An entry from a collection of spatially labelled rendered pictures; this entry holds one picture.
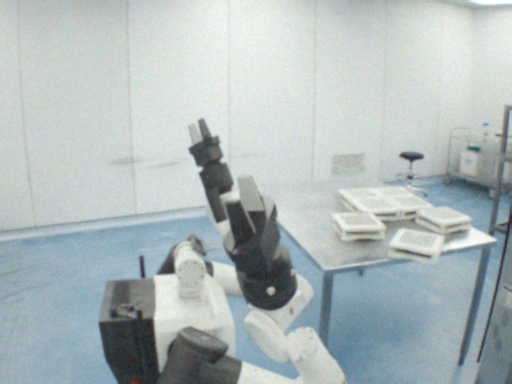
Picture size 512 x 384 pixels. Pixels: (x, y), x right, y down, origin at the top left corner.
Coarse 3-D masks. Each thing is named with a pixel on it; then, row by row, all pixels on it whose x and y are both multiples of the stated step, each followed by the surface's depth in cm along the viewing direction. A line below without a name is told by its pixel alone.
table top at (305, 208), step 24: (264, 192) 326; (288, 192) 326; (312, 192) 326; (336, 192) 325; (288, 216) 276; (312, 216) 275; (312, 240) 238; (336, 240) 238; (360, 240) 237; (384, 240) 236; (456, 240) 233; (480, 240) 232; (336, 264) 209; (360, 264) 209; (384, 264) 213
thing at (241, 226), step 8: (232, 200) 59; (240, 200) 59; (232, 208) 59; (240, 208) 59; (232, 216) 60; (240, 216) 60; (232, 224) 61; (240, 224) 60; (248, 224) 60; (232, 232) 62; (240, 232) 61; (248, 232) 61; (240, 240) 61
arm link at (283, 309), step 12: (300, 276) 76; (240, 288) 76; (300, 288) 75; (252, 300) 69; (264, 300) 68; (276, 300) 68; (288, 300) 69; (300, 300) 74; (264, 312) 71; (276, 312) 70; (288, 312) 72; (300, 312) 75; (288, 324) 73
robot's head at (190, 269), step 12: (180, 252) 102; (192, 252) 99; (180, 264) 95; (192, 264) 95; (204, 264) 98; (180, 276) 96; (192, 276) 96; (204, 276) 97; (180, 288) 100; (192, 288) 100
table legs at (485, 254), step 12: (480, 264) 239; (324, 276) 210; (480, 276) 239; (324, 288) 210; (480, 288) 241; (324, 300) 211; (480, 300) 243; (324, 312) 213; (324, 324) 215; (468, 324) 249; (324, 336) 217; (468, 336) 249; (468, 348) 253
